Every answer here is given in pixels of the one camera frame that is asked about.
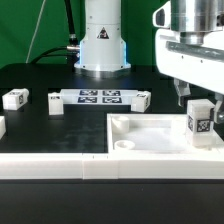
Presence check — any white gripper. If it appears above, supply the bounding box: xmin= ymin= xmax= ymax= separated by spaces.
xmin=155 ymin=29 xmax=224 ymax=122

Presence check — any white square tabletop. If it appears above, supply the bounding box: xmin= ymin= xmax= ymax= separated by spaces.
xmin=107 ymin=114 xmax=224 ymax=154

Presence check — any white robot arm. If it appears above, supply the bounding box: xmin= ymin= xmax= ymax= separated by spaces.
xmin=75 ymin=0 xmax=224 ymax=123

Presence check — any white U-shaped obstacle fence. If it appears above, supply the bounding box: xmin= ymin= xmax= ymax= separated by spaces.
xmin=0 ymin=115 xmax=224 ymax=181

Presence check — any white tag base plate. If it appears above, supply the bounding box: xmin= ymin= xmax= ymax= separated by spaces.
xmin=60 ymin=89 xmax=138 ymax=105

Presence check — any black cable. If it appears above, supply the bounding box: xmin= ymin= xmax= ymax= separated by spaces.
xmin=29 ymin=0 xmax=82 ymax=65

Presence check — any white thin cable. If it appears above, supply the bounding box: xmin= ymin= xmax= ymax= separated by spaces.
xmin=25 ymin=0 xmax=47 ymax=64

